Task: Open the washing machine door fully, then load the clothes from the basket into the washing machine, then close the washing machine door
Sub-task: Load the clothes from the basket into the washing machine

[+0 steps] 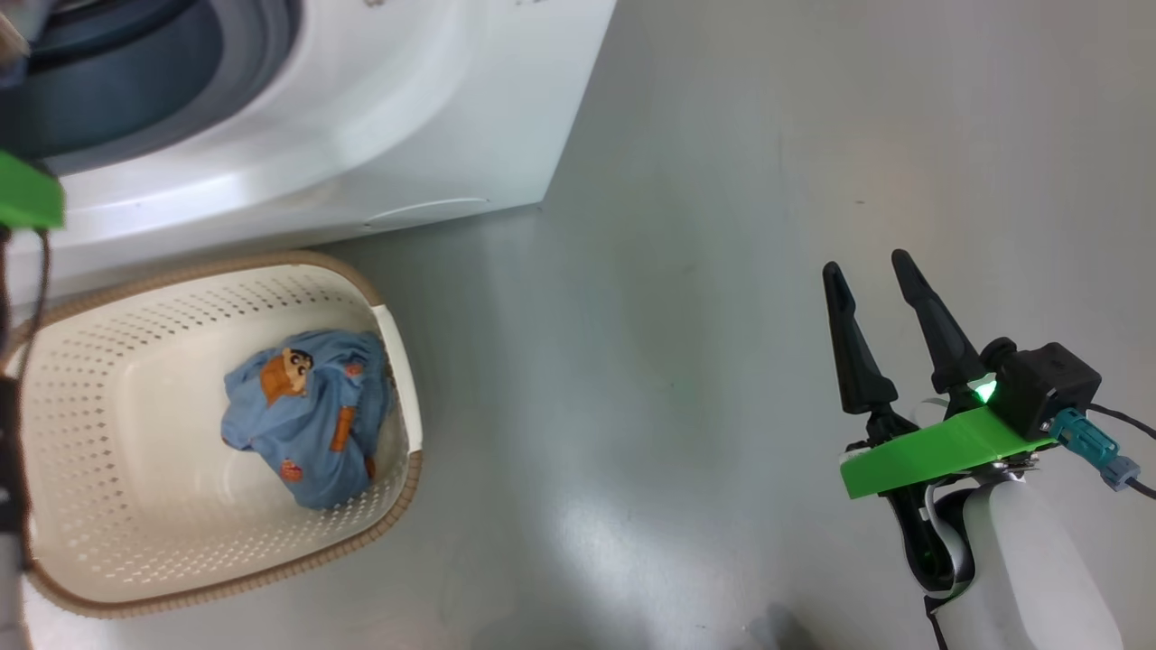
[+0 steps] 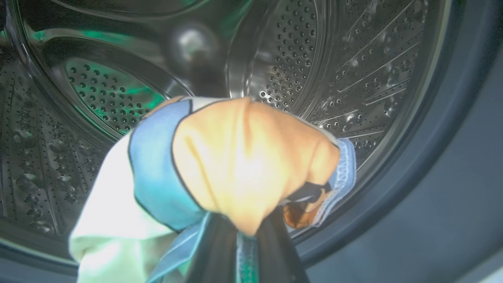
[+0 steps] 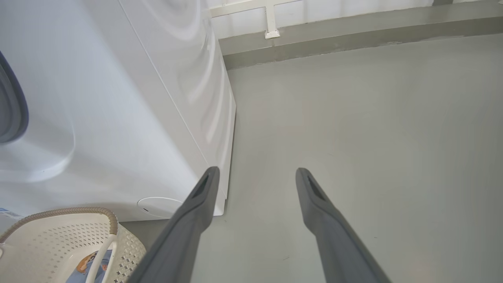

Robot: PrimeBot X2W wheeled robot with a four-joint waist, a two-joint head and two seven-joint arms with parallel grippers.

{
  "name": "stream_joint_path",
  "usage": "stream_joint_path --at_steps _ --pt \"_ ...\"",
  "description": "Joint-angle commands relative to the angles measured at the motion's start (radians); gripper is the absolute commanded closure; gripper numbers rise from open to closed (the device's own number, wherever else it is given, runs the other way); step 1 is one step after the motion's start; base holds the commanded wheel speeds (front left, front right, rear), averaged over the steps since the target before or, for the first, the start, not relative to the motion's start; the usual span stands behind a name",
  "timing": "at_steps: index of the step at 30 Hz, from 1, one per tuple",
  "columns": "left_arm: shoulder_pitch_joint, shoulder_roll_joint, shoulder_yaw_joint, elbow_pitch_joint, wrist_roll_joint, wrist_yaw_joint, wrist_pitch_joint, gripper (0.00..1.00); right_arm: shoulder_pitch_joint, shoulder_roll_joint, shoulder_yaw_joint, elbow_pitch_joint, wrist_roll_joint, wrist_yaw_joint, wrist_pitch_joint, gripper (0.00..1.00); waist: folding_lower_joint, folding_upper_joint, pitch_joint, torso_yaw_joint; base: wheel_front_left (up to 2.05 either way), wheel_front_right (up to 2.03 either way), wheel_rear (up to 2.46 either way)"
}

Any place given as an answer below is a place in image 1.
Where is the blue cartoon print garment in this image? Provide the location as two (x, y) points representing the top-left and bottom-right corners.
(221, 329), (396, 511)

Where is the cream perforated basket brown rim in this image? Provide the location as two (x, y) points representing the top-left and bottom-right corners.
(5, 250), (424, 619)

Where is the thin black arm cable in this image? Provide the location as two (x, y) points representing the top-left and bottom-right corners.
(1084, 402), (1156, 502)
(32, 227), (53, 312)

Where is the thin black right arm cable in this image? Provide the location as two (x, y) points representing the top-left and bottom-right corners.
(1084, 402), (1156, 502)

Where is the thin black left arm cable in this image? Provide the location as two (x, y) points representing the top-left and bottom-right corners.
(32, 227), (53, 312)

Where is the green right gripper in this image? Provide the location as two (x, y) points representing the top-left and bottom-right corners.
(822, 249), (1058, 500)

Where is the grey-blue rubber door gasket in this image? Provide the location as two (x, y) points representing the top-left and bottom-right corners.
(0, 0), (303, 177)

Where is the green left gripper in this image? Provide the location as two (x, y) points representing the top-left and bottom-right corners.
(0, 149), (66, 228)

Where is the round white filter cover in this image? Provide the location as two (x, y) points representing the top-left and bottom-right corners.
(366, 197), (493, 228)

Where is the white front-load washing machine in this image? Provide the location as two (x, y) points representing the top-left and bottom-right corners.
(0, 0), (618, 303)

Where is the teal right cable connector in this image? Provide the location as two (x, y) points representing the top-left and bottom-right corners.
(1048, 408), (1141, 493)

